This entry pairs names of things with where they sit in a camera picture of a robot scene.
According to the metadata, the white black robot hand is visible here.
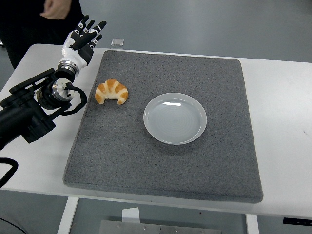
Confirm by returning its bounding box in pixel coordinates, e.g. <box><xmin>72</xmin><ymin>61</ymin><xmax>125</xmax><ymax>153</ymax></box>
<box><xmin>60</xmin><ymin>15</ymin><xmax>107</xmax><ymax>70</ymax></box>

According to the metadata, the golden croissant bread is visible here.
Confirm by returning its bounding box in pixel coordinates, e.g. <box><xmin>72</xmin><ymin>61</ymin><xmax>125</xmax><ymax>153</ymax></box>
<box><xmin>95</xmin><ymin>78</ymin><xmax>129</xmax><ymax>105</ymax></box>

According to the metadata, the white round plate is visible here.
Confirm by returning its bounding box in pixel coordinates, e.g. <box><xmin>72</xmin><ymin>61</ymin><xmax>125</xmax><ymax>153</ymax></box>
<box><xmin>143</xmin><ymin>92</ymin><xmax>208</xmax><ymax>146</ymax></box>

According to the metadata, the grey metal plate with screws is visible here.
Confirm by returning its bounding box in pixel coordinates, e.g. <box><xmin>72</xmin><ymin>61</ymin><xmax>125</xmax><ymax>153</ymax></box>
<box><xmin>99</xmin><ymin>220</ymin><xmax>222</xmax><ymax>234</ymax></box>

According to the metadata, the person's hand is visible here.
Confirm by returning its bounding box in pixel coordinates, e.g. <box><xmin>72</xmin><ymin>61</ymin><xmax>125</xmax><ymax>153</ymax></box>
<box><xmin>39</xmin><ymin>0</ymin><xmax>70</xmax><ymax>20</ymax></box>

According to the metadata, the person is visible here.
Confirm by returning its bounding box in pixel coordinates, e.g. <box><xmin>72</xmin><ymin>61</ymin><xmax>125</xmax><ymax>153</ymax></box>
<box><xmin>0</xmin><ymin>0</ymin><xmax>85</xmax><ymax>70</ymax></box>

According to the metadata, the grey felt mat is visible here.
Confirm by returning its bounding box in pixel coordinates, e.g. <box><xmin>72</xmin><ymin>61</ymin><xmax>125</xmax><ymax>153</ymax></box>
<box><xmin>62</xmin><ymin>50</ymin><xmax>265</xmax><ymax>204</ymax></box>

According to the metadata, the white table leg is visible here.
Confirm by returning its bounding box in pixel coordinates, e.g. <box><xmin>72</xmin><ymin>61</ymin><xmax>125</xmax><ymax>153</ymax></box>
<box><xmin>56</xmin><ymin>196</ymin><xmax>80</xmax><ymax>234</ymax></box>
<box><xmin>245</xmin><ymin>214</ymin><xmax>260</xmax><ymax>234</ymax></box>

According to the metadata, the black table control panel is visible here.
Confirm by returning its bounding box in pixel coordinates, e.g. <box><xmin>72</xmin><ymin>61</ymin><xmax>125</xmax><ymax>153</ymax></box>
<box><xmin>283</xmin><ymin>217</ymin><xmax>312</xmax><ymax>225</ymax></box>

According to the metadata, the thin black floor cable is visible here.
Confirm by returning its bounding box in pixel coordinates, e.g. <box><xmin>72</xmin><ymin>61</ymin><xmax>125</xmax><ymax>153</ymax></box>
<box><xmin>0</xmin><ymin>214</ymin><xmax>26</xmax><ymax>234</ymax></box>

